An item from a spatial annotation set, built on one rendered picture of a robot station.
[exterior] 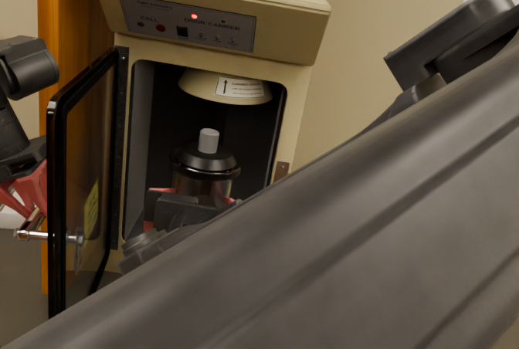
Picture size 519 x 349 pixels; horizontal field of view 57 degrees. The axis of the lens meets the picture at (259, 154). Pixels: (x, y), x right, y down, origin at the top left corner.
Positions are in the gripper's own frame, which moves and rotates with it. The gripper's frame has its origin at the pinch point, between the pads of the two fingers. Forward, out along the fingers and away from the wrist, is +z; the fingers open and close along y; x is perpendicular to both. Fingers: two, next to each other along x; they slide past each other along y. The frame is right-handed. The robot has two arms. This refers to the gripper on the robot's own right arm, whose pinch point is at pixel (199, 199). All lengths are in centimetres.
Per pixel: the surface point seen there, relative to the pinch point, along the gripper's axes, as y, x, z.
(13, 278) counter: 32.1, 25.8, 8.2
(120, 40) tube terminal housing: 17.0, -20.0, 11.2
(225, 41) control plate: -0.1, -23.5, 5.7
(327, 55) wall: -23, -19, 53
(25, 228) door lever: 19.3, 0.2, -15.6
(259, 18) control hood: -4.5, -27.9, 0.9
